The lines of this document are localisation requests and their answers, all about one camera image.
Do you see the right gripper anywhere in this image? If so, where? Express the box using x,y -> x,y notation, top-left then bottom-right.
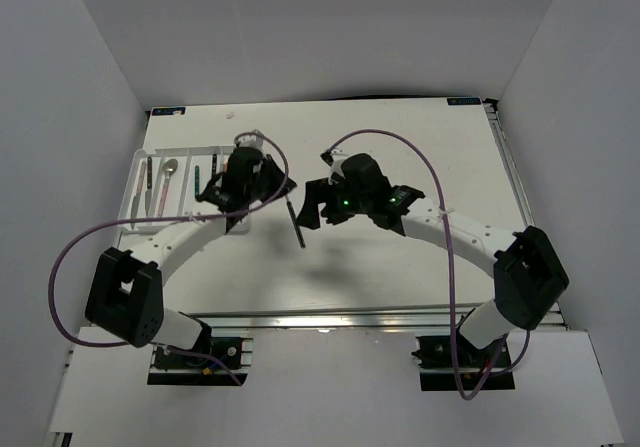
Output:
297,175 -> 372,230

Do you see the teal handled spoon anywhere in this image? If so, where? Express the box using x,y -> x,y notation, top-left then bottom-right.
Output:
284,195 -> 306,249

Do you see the teal handled fork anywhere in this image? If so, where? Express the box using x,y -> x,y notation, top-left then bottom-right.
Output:
193,165 -> 200,200

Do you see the pink handled spoon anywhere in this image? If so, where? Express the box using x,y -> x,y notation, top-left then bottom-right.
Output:
155,158 -> 178,218

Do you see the black handled table knife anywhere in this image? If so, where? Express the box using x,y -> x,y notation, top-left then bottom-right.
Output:
144,156 -> 153,217

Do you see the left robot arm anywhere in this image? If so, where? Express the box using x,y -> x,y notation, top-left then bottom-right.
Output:
85,147 -> 297,366

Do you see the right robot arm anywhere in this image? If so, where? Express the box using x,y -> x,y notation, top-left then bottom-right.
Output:
297,153 -> 569,366

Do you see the white divided plastic tray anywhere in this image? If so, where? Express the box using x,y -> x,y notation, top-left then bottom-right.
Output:
118,145 -> 233,235

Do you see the left blue table label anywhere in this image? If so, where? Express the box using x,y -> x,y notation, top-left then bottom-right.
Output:
151,106 -> 186,116

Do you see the blue table label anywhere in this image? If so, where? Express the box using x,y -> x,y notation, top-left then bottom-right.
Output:
446,97 -> 483,106
151,106 -> 186,116

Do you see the right blue table label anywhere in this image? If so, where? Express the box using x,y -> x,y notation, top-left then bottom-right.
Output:
446,97 -> 483,106

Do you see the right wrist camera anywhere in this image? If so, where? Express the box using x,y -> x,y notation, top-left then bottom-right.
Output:
320,149 -> 350,185

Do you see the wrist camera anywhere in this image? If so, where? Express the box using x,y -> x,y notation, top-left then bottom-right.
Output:
234,129 -> 264,150
320,149 -> 350,185

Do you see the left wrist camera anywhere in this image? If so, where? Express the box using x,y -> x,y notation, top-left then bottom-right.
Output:
234,129 -> 264,150

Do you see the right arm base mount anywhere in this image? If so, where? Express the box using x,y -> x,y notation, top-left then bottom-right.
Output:
411,335 -> 515,392

